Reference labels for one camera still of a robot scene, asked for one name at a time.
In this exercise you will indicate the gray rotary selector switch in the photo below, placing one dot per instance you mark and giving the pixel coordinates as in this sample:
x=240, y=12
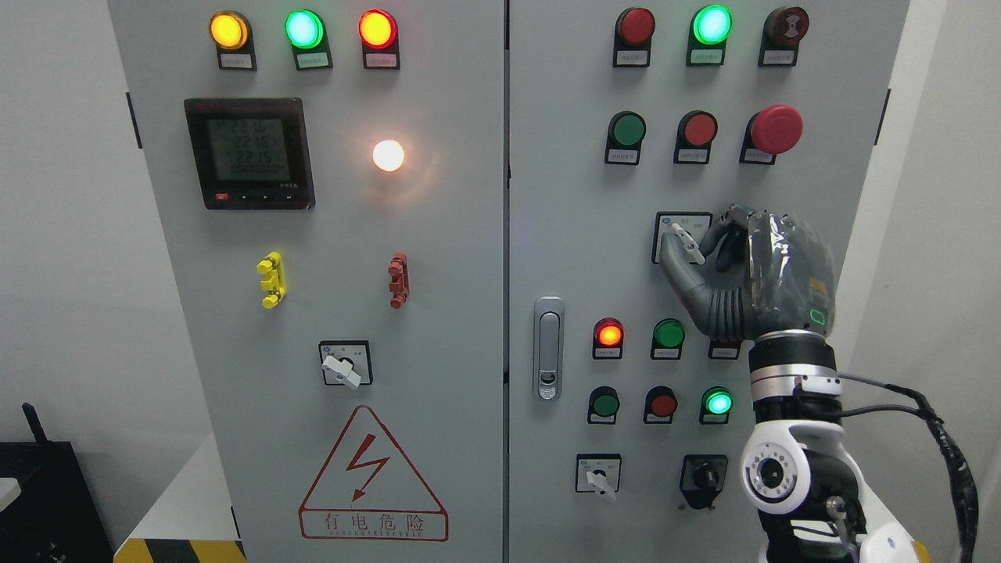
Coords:
x=687, y=228

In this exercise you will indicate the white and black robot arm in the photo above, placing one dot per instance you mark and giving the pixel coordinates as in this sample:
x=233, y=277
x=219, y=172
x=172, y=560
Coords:
x=795, y=469

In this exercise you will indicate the red terminal connector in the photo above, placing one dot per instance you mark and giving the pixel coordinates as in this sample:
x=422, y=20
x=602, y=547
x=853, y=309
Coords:
x=399, y=280

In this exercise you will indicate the gray electrical control cabinet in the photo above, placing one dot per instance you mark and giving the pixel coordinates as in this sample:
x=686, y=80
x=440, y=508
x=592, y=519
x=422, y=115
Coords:
x=504, y=197

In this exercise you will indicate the red lit lamp lower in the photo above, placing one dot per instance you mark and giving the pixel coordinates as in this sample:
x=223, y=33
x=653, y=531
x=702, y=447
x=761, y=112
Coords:
x=607, y=339

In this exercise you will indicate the green push button lower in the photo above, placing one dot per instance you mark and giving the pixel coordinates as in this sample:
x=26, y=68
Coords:
x=603, y=406

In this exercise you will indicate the green push button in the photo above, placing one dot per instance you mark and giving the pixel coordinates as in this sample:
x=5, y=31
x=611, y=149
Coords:
x=625, y=133
x=603, y=406

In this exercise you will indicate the white glowing indicator lamp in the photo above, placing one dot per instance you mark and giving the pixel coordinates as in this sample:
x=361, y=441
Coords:
x=388, y=155

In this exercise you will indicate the green lamp lower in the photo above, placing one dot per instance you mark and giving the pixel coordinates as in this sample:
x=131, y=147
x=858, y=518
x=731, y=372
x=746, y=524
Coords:
x=667, y=340

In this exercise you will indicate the green push button upper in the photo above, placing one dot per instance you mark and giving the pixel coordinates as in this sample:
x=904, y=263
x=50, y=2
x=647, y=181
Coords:
x=625, y=133

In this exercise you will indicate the red push button lower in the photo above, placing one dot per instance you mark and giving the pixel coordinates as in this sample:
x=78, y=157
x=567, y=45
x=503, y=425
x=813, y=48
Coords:
x=660, y=406

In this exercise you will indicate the red push button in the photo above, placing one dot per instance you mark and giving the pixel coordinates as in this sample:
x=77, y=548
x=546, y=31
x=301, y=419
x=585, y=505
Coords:
x=660, y=406
x=696, y=132

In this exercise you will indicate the yellow terminal connector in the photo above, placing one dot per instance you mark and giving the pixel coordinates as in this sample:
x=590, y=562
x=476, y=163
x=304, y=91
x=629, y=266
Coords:
x=272, y=281

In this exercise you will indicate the red electric hazard warning sticker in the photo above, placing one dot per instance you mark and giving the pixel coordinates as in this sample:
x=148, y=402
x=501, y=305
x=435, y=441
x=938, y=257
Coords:
x=368, y=489

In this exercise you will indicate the bright green lit button lower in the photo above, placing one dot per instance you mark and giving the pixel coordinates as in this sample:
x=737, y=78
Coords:
x=715, y=406

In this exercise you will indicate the red push button upper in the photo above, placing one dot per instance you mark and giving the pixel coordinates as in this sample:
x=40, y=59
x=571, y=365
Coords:
x=696, y=132

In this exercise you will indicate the red lit indicator lamp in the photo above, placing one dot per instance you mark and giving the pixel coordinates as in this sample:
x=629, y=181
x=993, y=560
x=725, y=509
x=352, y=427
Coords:
x=378, y=32

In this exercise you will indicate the black digital power meter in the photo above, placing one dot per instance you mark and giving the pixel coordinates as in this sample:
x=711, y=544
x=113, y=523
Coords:
x=251, y=154

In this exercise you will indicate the dark red lamp top right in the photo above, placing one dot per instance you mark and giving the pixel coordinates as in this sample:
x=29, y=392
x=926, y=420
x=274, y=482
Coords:
x=633, y=36

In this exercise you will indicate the red emergency stop mushroom button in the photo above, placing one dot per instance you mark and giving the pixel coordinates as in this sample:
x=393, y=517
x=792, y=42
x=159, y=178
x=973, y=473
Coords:
x=772, y=131

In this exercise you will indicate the green indicator lamp top left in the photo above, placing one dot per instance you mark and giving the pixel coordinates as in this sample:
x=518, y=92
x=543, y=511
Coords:
x=308, y=39

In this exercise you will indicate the bright green lamp top right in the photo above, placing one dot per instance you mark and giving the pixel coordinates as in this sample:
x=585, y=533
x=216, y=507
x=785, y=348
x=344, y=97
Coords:
x=708, y=34

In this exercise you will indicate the yellow indicator lamp top left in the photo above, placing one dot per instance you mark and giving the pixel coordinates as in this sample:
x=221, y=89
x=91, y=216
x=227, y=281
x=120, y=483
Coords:
x=232, y=36

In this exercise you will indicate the dark red buzzer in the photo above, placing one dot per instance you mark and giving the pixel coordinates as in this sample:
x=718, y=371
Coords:
x=782, y=32

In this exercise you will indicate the black box with antenna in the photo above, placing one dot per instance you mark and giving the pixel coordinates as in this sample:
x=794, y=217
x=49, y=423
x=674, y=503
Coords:
x=54, y=517

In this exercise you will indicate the silver door lock handle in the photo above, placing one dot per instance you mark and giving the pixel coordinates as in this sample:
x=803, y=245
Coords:
x=548, y=346

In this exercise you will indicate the left door white rotary switch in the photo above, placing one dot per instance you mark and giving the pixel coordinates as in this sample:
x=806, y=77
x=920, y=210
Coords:
x=345, y=363

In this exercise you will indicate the bottom white rotary switch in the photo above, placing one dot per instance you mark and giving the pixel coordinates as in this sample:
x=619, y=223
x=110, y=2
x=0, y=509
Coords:
x=598, y=474

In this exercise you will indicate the black rotary knob switch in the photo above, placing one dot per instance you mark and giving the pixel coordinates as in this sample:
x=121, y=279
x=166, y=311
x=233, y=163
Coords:
x=701, y=479

